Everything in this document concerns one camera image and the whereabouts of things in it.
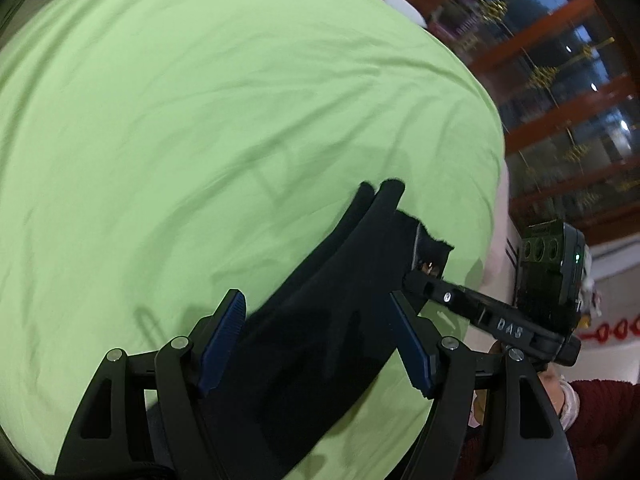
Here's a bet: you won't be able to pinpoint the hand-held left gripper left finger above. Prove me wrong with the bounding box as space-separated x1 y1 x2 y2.
54 288 247 480

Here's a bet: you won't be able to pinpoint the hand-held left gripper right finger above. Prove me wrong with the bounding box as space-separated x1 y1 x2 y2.
389 291 578 480

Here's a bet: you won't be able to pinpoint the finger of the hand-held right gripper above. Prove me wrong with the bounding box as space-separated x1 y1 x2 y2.
401 222 556 359

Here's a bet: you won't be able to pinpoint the black pants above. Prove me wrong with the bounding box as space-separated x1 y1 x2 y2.
197 178 455 480

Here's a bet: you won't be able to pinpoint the person's right hand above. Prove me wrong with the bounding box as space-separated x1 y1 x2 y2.
470 340 507 428

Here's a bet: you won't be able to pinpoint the wooden cabinet with glass doors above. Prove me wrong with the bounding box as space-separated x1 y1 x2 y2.
400 0 640 248

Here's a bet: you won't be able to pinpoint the light green bed sheet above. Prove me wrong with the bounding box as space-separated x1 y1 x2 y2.
0 0 507 480

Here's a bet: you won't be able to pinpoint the red knot wall decoration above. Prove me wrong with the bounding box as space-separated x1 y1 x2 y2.
577 314 640 343

